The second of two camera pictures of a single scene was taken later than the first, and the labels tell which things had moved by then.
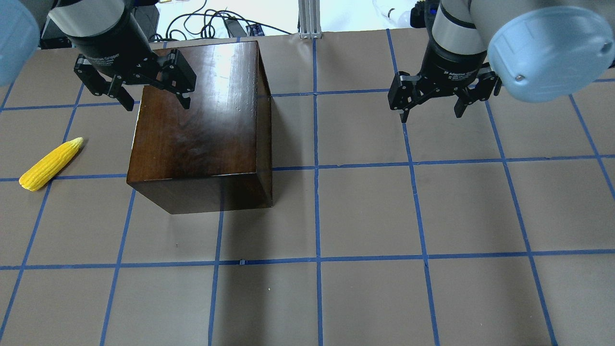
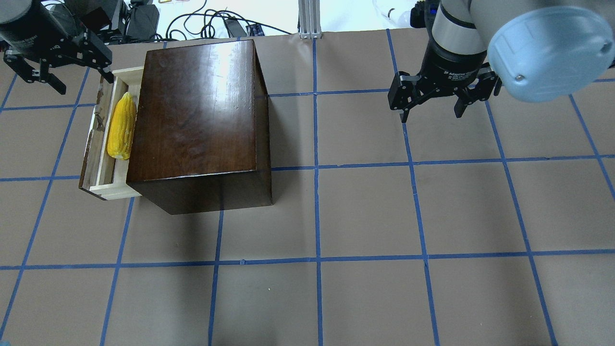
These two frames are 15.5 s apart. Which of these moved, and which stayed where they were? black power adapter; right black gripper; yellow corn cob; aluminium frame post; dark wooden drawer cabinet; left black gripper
Moved: left black gripper; yellow corn cob
Stayed: black power adapter; aluminium frame post; right black gripper; dark wooden drawer cabinet
